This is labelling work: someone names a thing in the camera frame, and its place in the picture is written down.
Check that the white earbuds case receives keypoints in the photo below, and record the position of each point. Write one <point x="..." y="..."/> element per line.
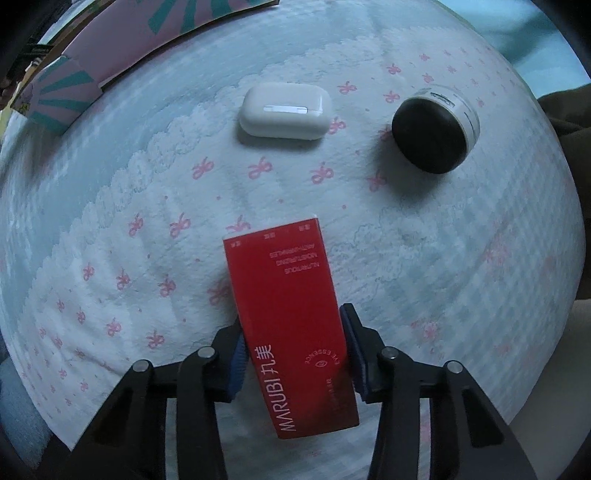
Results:
<point x="281" y="110"/>

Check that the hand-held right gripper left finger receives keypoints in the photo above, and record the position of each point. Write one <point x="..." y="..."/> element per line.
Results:
<point x="238" y="364"/>

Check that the light blue hanging cloth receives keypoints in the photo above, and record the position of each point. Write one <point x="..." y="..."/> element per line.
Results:
<point x="531" y="55"/>

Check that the black lid cream jar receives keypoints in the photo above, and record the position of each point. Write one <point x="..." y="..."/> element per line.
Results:
<point x="427" y="136"/>

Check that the grey brown curtain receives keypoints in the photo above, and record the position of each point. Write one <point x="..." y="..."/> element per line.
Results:
<point x="570" y="110"/>

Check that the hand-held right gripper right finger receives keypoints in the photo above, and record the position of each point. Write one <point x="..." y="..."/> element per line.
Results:
<point x="358" y="369"/>

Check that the bow print bed sheet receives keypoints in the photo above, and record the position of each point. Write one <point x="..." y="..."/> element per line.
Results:
<point x="138" y="194"/>

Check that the patterned cardboard box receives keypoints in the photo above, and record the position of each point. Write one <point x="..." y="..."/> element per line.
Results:
<point x="115" y="50"/>

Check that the red carton box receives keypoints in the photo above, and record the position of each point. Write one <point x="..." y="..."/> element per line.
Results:
<point x="286" y="295"/>

